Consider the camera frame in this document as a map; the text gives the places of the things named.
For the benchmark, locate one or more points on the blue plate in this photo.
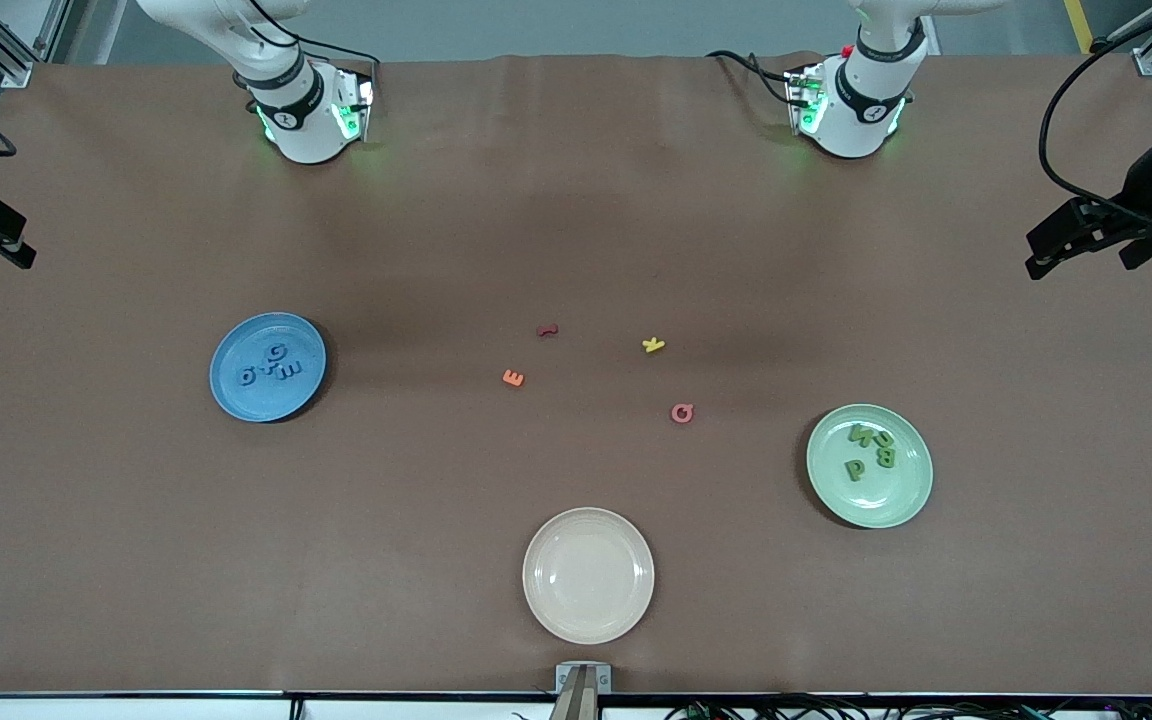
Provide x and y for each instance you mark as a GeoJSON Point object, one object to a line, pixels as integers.
{"type": "Point", "coordinates": [268, 400]}

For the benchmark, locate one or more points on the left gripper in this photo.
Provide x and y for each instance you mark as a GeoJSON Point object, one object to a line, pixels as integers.
{"type": "Point", "coordinates": [1139, 193]}

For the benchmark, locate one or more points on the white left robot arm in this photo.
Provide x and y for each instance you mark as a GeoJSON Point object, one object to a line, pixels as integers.
{"type": "Point", "coordinates": [861, 110]}

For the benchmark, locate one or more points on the beige plate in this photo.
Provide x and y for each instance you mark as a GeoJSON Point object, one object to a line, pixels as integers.
{"type": "Point", "coordinates": [588, 575]}

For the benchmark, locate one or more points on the green foam letter P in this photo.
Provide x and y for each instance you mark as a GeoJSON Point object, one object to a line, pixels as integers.
{"type": "Point", "coordinates": [852, 467]}

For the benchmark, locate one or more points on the green foam letter B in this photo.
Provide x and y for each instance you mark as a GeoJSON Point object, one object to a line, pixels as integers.
{"type": "Point", "coordinates": [886, 459]}

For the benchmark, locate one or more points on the base connector box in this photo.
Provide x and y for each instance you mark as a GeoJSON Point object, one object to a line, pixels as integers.
{"type": "Point", "coordinates": [804, 100]}
{"type": "Point", "coordinates": [354, 105]}

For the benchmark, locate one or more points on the orange foam letter E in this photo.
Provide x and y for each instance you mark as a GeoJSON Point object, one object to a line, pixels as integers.
{"type": "Point", "coordinates": [511, 378]}

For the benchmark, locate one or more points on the right base connector box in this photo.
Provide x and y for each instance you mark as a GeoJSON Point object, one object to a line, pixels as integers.
{"type": "Point", "coordinates": [354, 105]}

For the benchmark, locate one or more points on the blue foam letter E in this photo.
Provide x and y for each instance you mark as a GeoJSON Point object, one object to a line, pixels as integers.
{"type": "Point", "coordinates": [289, 371]}

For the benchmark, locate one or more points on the green foam letter M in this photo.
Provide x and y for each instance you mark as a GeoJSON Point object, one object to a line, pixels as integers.
{"type": "Point", "coordinates": [861, 435]}

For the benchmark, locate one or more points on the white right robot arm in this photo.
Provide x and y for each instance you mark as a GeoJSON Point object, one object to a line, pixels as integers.
{"type": "Point", "coordinates": [301, 120]}

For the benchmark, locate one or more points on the green plate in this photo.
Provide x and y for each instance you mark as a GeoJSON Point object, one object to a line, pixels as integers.
{"type": "Point", "coordinates": [869, 500]}

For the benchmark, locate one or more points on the pink foam letter Q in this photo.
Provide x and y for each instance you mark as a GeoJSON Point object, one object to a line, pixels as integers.
{"type": "Point", "coordinates": [674, 413]}

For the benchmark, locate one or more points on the white table edge rail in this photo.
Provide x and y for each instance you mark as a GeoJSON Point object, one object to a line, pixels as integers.
{"type": "Point", "coordinates": [136, 710]}

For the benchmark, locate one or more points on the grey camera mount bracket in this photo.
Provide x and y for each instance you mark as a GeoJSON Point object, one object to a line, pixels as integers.
{"type": "Point", "coordinates": [584, 690]}

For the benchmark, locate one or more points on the brown table cover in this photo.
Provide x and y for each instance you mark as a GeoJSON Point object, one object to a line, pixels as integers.
{"type": "Point", "coordinates": [576, 250]}

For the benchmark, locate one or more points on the blue foam number nine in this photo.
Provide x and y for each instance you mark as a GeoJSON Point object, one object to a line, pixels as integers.
{"type": "Point", "coordinates": [242, 377]}

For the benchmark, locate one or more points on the left base connector box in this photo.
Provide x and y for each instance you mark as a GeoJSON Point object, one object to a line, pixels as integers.
{"type": "Point", "coordinates": [804, 100]}

